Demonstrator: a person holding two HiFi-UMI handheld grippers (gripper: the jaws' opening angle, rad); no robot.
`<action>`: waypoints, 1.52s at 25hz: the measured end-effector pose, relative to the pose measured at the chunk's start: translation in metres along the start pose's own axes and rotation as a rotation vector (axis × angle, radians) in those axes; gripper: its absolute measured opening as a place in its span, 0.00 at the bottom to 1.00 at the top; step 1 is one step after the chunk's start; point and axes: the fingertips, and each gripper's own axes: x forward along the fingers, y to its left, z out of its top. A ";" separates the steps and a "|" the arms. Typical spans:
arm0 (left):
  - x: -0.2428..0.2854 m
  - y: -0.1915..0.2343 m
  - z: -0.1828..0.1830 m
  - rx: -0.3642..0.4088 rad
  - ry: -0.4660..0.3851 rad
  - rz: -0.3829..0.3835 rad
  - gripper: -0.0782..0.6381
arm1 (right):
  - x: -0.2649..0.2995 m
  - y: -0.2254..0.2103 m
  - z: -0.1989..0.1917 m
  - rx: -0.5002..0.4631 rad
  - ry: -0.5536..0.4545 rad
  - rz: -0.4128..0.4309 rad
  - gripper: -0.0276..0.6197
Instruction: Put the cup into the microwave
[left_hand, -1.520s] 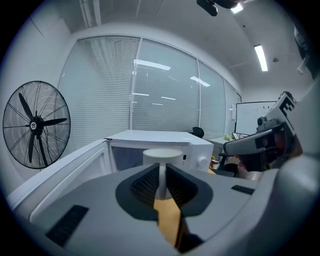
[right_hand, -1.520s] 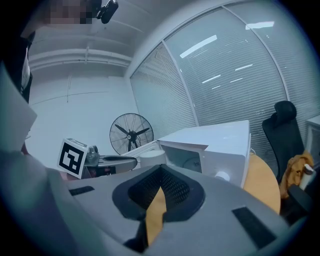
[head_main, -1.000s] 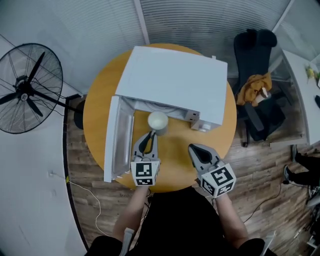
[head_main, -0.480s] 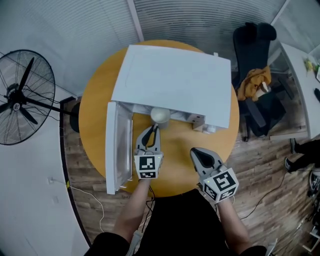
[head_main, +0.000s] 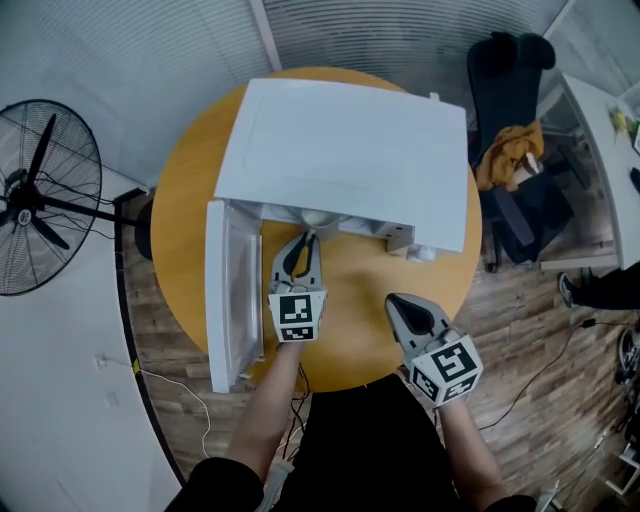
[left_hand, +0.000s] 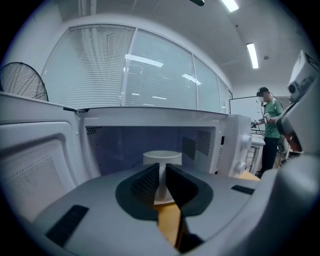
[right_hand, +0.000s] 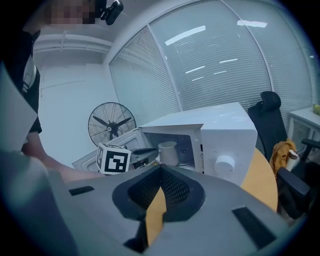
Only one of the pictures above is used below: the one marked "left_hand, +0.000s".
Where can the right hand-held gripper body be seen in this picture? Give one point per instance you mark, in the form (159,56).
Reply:
(308,70)

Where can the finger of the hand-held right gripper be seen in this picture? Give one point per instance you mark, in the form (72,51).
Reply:
(310,112)

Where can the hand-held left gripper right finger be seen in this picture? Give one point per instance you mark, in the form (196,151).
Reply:
(225,200)

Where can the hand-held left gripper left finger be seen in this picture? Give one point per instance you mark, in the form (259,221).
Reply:
(100,200)

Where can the white cup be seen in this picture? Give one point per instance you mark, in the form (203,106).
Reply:
(162,156)

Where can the white microwave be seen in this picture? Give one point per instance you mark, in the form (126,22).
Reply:
(150,117)

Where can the long ceiling light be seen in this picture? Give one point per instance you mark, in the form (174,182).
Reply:
(230,4)
(252,55)

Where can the whiteboard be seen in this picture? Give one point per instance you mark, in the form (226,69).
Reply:
(242,107)

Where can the black standing fan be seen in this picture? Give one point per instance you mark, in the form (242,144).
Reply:
(20,80)

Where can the grey gripper-mounted camera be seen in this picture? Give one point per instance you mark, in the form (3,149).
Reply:
(295,88)

